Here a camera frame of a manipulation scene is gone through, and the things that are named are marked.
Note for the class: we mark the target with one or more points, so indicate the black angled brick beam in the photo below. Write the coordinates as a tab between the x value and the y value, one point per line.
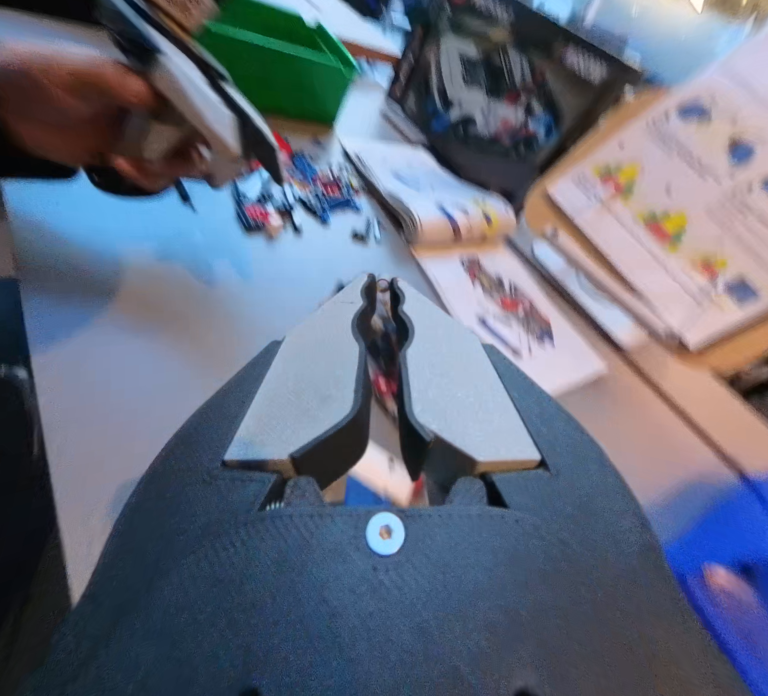
360	235

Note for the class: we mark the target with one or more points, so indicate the green plastic bin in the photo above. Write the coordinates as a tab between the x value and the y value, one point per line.
270	66

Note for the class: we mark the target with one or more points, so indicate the pile of loose brick pieces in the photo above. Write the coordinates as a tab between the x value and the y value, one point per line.
312	186

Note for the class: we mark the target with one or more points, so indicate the open white instruction booklet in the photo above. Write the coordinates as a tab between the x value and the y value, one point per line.
432	198

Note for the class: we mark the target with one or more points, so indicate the grey desk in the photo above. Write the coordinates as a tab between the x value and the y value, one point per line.
180	318

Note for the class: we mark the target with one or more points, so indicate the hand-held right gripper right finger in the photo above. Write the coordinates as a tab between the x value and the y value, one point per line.
468	402

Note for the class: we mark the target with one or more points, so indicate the blue plastic bin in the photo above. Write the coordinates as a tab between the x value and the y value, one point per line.
708	540

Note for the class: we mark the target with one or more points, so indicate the black toy car box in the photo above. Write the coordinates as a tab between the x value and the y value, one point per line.
492	78

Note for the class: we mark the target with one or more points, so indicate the printed instruction sheet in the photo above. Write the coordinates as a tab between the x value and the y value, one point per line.
690	198

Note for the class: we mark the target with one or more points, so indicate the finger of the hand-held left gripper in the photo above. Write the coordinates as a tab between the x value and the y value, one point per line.
255	132
204	108

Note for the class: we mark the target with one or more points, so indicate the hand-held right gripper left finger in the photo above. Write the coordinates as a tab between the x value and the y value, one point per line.
300	402

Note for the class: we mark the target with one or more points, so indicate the white blue brick door panel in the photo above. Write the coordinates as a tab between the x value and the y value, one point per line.
384	468

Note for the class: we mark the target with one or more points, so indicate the wooden board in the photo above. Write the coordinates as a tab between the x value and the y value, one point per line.
537	204

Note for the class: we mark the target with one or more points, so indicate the person's black jacket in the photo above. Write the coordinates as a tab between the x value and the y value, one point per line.
24	468

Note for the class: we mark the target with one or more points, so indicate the short black brick beam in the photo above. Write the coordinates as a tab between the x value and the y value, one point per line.
375	228

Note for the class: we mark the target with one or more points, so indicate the person's left hand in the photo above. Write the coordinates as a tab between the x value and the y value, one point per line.
60	108

